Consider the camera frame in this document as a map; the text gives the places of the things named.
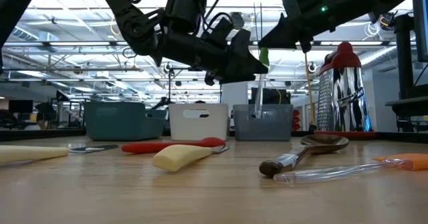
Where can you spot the grey plastic bin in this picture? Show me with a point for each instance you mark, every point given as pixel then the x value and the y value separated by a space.
pixel 267 127

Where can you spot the white plastic bin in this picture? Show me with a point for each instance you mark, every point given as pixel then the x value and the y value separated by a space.
pixel 197 127

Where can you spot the red canister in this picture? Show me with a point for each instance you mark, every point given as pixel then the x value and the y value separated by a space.
pixel 297 120

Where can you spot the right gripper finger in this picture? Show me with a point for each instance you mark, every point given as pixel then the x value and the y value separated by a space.
pixel 284 33

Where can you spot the red silicone spoon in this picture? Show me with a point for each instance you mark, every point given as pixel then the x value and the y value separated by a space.
pixel 150 147

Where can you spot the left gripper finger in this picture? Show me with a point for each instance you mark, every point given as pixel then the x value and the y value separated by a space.
pixel 244 70
pixel 242 43

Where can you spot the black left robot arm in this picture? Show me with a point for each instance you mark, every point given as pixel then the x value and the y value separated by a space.
pixel 133 26

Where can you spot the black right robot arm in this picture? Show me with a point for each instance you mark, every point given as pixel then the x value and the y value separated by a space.
pixel 368 0

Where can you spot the grey computer desk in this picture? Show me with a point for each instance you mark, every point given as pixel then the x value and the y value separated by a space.
pixel 404 67

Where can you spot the black computer monitor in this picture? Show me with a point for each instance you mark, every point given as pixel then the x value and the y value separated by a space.
pixel 421 23

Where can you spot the black background screen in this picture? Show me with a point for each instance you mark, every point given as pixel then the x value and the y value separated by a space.
pixel 267 97

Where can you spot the dark wooden spoon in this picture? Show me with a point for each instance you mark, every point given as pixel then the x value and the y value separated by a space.
pixel 321 143

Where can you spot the teal plastic bin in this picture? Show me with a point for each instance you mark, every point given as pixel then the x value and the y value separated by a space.
pixel 120 123

